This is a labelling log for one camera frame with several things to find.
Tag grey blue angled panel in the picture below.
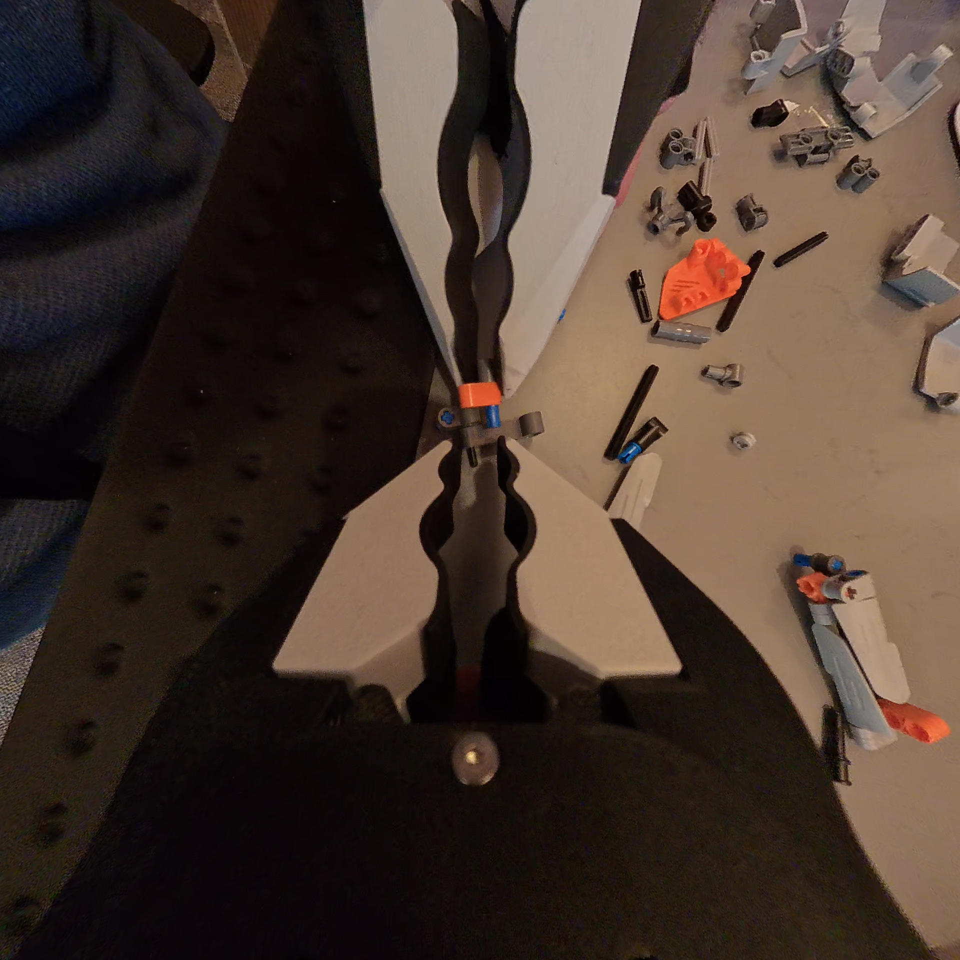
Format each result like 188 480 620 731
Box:
882 214 960 309

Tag grey panel assembly orange ends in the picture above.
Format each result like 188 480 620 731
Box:
793 551 952 753

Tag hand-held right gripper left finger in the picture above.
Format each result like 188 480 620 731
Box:
272 439 462 715

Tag orange triangular panel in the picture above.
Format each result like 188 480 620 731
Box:
657 237 752 321

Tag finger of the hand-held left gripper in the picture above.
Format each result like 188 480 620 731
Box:
497 0 644 396
362 0 471 385

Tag long black axle rod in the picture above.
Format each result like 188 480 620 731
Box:
603 364 660 461

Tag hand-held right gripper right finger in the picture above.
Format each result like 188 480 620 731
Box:
496 437 684 700

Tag black axle pin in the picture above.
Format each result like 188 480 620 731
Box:
819 705 854 786

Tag black connector blue pin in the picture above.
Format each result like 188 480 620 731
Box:
618 417 669 461

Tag white curved panel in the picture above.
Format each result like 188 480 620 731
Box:
606 452 663 527

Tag black elbow connector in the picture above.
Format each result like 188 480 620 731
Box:
676 180 718 231

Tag grey curved panel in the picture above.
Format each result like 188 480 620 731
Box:
910 318 960 411

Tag dark grey holed beam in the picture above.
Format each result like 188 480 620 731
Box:
779 125 853 165

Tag short black axle rod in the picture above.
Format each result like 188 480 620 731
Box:
771 231 831 268

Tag grey axle rod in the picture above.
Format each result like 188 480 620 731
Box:
693 115 718 197

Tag dark grey crank liftarm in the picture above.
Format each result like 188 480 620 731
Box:
437 408 546 468

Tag person's blue sweater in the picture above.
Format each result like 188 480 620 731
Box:
0 0 230 650

